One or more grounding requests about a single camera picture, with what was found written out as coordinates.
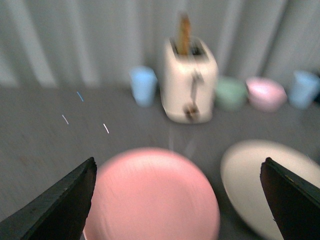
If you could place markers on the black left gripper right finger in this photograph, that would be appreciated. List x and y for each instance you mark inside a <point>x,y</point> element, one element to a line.
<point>294,202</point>

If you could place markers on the cream white toaster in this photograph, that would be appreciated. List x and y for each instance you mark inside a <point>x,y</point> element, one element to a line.
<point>188,87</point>

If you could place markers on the light blue cup left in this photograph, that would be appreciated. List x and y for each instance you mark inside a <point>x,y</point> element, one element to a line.
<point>143,85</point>

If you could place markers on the toasted bread slice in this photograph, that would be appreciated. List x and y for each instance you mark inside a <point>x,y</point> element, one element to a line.
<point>183,40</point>

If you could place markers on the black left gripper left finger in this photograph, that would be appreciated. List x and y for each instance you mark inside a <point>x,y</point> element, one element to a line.
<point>59,213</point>

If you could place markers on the light blue cup right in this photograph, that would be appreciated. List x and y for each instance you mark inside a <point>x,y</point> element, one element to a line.
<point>304,89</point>

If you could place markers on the light blue cup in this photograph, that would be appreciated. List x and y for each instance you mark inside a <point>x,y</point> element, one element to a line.
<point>143,85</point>
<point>304,89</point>

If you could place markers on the cream white plate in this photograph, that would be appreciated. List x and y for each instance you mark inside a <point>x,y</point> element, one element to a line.
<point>240,173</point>

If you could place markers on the pink bowl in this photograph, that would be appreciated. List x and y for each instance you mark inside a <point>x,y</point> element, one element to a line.
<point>265,94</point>

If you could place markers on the pink plate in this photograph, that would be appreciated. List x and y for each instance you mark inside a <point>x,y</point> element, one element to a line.
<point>152,194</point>

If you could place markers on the green bowl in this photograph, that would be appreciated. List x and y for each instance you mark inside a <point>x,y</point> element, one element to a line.
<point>231,94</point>

